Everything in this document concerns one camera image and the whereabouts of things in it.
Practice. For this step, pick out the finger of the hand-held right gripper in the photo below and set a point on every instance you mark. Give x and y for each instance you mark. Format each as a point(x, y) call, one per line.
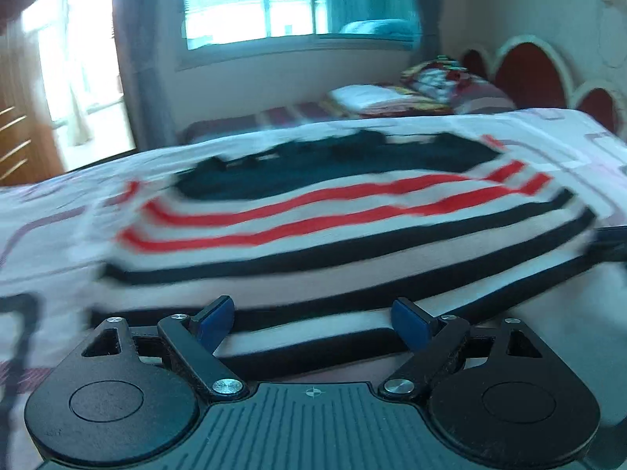
point(610, 247)

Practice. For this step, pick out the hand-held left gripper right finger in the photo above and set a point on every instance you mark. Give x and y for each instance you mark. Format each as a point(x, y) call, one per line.
point(410, 324)

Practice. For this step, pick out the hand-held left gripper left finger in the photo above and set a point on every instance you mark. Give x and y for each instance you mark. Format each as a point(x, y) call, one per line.
point(215, 319)

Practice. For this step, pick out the striped knit sweater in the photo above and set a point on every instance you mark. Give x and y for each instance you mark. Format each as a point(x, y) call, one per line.
point(343, 235)

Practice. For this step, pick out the patterned bedsheet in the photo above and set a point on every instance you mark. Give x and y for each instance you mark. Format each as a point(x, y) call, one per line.
point(49, 254)

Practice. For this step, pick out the red scalloped headboard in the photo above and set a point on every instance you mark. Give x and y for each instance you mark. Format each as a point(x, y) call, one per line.
point(531, 71)

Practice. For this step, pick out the striped mattress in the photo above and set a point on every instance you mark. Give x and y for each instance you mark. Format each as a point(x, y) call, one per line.
point(254, 125)

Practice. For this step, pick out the colourful crumpled cloth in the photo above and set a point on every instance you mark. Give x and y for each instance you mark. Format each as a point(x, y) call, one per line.
point(436, 71)

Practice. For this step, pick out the white sheer curtain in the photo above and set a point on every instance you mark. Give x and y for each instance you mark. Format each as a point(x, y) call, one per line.
point(78, 88)

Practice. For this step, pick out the brown wooden door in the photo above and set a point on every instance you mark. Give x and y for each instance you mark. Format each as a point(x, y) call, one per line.
point(24, 122)

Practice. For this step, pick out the blue quilt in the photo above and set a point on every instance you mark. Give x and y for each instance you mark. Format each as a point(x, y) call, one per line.
point(377, 28)

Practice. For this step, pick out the sliding glass window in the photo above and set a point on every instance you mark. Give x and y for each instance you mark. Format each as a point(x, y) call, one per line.
point(254, 5)

